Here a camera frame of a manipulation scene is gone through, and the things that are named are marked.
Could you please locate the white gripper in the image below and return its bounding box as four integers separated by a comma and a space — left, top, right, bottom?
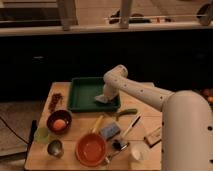
103, 84, 119, 100

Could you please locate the grey towel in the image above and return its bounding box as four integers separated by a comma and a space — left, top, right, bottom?
95, 94, 112, 104

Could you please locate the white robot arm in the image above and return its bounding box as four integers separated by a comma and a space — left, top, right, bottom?
103, 65, 213, 171

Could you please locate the green plastic tray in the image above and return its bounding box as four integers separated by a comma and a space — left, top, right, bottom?
67, 77, 121, 113

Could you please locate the black white brush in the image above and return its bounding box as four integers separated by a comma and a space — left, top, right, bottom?
121, 115, 141, 139

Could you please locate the blue sponge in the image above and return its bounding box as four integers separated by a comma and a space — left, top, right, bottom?
100, 122, 120, 140

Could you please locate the red dried chili pile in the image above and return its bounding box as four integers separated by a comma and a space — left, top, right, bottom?
48, 93, 63, 113

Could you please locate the black clip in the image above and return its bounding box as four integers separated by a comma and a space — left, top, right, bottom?
112, 139, 124, 150

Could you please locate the dark brown bowl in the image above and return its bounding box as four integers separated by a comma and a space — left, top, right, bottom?
47, 110, 72, 134

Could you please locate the orange egg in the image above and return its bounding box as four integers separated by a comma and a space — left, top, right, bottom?
53, 119, 66, 130

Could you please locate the orange frying pan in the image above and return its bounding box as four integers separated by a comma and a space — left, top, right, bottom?
75, 115, 107, 167

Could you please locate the white cup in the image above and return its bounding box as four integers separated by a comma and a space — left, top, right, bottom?
130, 142, 149, 163

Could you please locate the metal spoon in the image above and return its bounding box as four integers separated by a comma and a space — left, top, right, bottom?
102, 144, 129, 165

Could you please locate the metal cup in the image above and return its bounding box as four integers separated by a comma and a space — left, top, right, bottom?
47, 140, 64, 158

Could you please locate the light green cup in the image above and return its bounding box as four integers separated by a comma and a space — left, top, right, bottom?
34, 127, 49, 143

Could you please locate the green handled tool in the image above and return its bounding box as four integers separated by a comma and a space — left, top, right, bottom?
107, 108, 138, 121

